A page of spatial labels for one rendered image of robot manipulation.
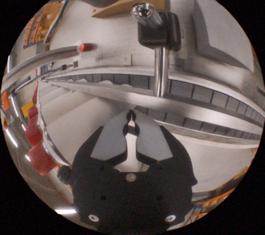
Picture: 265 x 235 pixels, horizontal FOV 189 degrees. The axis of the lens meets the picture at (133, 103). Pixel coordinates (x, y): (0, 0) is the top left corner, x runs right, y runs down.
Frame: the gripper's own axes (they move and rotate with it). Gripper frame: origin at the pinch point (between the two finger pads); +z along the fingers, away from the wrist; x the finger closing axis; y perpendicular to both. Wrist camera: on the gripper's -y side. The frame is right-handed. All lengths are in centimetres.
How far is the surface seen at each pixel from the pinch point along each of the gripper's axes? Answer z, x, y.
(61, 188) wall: -64, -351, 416
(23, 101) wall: 214, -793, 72
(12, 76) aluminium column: -3.7, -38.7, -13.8
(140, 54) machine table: 10.8, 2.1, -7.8
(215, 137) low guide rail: -4.8, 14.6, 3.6
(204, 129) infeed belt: -1.6, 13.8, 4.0
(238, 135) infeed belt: -8.1, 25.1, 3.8
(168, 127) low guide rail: 0.1, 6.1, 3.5
